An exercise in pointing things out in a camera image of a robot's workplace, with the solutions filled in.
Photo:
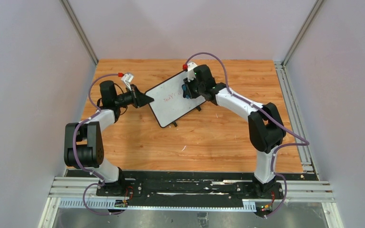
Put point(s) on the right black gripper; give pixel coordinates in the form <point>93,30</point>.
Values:
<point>191,89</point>

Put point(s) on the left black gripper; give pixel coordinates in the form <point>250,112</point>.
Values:
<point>135,97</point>

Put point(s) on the blue black whiteboard eraser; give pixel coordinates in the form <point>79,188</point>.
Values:
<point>186,93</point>

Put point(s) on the white whiteboard black frame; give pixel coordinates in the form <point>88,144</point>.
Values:
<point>169,104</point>

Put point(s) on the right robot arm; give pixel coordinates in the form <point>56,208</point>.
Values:
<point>263,120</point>

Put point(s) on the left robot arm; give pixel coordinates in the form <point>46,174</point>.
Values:
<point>84,147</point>

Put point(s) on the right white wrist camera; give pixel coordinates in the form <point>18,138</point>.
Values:
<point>190,71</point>

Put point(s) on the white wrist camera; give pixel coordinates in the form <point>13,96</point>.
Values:
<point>127,79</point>
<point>190,71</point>

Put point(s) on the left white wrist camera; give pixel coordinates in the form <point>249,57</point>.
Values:
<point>127,79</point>

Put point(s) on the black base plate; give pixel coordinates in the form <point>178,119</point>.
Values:
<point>192,189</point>

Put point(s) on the left aluminium corner post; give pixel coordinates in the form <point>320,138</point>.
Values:
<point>79,30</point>

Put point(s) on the aluminium corner post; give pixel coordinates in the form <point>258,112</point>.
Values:
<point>302,31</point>
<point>79,30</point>

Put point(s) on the slotted cable duct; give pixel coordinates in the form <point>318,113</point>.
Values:
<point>77,203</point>

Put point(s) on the right side aluminium rail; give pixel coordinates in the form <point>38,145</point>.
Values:
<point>306,158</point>

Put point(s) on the right aluminium corner post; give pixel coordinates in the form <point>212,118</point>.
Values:
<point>302,31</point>

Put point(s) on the aluminium frame rail front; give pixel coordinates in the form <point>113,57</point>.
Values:
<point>301,191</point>

